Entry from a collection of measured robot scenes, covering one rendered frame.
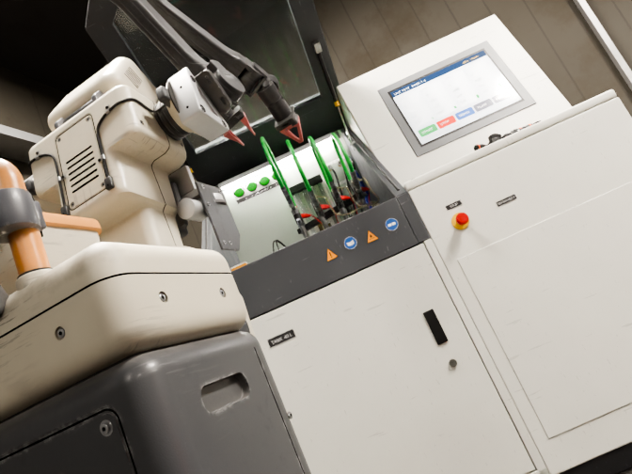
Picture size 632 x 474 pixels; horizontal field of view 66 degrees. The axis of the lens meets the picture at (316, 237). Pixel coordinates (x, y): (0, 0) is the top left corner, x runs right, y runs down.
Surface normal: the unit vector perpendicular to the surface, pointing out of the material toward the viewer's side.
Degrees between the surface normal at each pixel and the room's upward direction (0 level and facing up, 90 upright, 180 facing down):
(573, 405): 90
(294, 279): 90
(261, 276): 90
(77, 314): 90
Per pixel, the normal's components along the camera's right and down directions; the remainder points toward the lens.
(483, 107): -0.20, -0.40
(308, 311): -0.11, -0.18
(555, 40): -0.35, -0.07
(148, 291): 0.85, -0.44
